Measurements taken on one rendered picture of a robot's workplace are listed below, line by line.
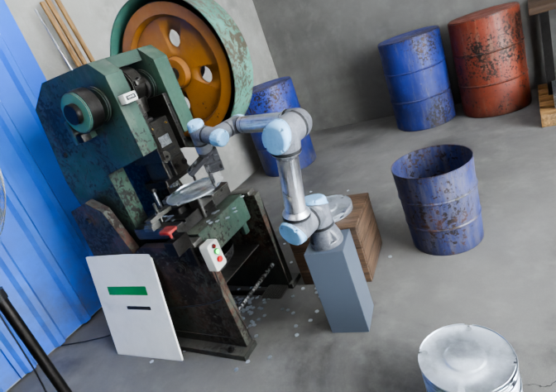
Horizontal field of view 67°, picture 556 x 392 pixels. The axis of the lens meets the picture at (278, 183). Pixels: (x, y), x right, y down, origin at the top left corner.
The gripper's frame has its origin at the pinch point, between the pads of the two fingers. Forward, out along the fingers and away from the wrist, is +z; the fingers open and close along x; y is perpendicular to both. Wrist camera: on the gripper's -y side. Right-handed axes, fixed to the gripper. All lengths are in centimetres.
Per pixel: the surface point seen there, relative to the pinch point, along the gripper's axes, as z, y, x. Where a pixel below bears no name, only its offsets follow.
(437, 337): 22, 45, -105
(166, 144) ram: -19.4, -12.5, 20.2
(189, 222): 10.7, -17.9, -4.6
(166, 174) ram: -8.9, -18.3, 11.9
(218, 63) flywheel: -42, 27, 35
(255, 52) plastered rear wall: 63, 122, 302
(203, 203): 8.5, -8.2, 1.3
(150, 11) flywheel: -68, 7, 66
